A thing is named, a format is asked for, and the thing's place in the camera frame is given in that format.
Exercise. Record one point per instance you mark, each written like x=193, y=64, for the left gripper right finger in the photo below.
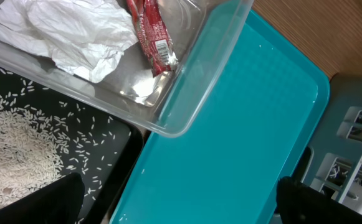
x=297, y=203

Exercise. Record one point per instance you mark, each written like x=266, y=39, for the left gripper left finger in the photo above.
x=59, y=202

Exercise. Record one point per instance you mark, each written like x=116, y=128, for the rice grains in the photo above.
x=29, y=158

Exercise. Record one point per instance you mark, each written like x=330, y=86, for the white napkin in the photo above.
x=84, y=38

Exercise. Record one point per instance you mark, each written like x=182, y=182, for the red snack wrapper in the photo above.
x=153, y=35

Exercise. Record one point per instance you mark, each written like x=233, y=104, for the grey dishwasher rack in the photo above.
x=337, y=142

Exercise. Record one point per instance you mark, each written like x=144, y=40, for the black tray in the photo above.
x=100, y=147

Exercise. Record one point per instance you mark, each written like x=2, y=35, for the teal serving tray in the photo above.
x=251, y=131

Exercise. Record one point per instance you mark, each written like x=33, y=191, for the clear plastic bin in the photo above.
x=204, y=34

